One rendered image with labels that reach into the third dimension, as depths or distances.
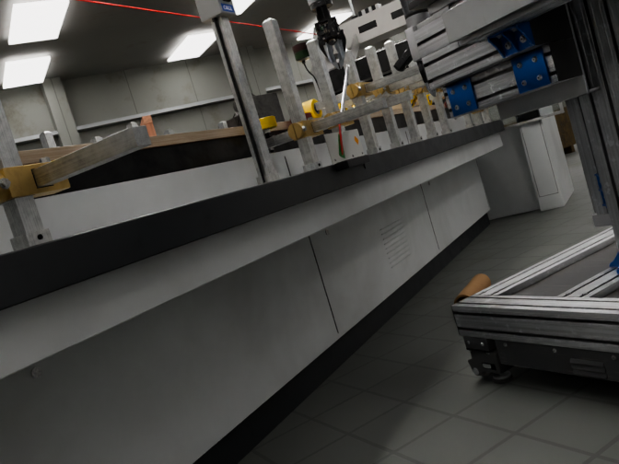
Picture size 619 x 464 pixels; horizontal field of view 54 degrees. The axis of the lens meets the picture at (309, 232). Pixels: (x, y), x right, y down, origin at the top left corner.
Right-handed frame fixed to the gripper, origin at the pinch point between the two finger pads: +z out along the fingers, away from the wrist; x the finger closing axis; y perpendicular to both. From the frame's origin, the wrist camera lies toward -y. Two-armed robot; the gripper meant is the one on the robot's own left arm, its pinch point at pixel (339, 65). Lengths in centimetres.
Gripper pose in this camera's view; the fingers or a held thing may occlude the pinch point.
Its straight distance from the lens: 205.8
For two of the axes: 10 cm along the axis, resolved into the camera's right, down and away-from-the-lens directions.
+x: 9.4, -2.7, -1.9
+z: 2.9, 9.5, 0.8
